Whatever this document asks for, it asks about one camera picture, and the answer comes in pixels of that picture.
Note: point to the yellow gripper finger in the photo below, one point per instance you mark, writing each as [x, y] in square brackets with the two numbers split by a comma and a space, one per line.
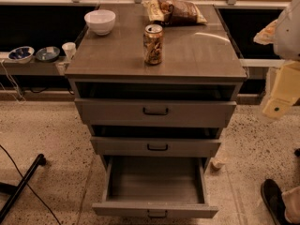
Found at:
[284, 90]
[266, 35]

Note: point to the orange soda can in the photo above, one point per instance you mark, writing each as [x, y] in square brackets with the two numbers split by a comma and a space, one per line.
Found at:
[152, 44]

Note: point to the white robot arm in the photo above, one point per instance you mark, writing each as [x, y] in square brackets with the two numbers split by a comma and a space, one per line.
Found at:
[284, 34]

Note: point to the grey drawer cabinet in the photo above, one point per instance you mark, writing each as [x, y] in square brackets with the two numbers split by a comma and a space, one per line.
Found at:
[148, 89]

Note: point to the grey bottom drawer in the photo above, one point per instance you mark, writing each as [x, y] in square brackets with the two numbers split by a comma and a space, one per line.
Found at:
[155, 187]

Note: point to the grey drawer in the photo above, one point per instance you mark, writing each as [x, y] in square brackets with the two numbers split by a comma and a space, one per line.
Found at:
[152, 147]
[155, 113]
[155, 187]

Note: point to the grey top drawer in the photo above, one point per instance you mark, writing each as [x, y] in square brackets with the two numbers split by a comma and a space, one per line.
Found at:
[155, 113]

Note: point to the grey middle drawer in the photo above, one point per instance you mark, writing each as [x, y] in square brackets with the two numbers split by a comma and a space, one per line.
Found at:
[152, 147]

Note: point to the brown chip bag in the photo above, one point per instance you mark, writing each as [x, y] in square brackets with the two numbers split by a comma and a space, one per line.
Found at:
[173, 12]

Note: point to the black shoe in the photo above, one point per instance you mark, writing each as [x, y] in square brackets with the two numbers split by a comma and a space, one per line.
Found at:
[271, 196]

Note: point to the beige trouser leg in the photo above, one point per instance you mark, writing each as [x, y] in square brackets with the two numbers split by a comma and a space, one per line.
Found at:
[291, 199]

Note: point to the white ceramic bowl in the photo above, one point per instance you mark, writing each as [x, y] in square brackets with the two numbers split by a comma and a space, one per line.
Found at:
[100, 21]

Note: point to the small white paper cup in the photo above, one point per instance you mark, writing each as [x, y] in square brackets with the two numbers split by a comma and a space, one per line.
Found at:
[70, 49]

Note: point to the grey side shelf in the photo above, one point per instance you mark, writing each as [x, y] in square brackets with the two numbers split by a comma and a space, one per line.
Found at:
[34, 67]

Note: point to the dark blue shallow bowl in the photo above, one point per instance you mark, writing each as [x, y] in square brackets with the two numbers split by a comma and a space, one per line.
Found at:
[48, 54]

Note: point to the blue patterned bowl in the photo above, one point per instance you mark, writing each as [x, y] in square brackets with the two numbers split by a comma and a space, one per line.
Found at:
[21, 55]

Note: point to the black stand leg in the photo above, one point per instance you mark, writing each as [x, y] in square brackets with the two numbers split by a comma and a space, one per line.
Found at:
[14, 192]

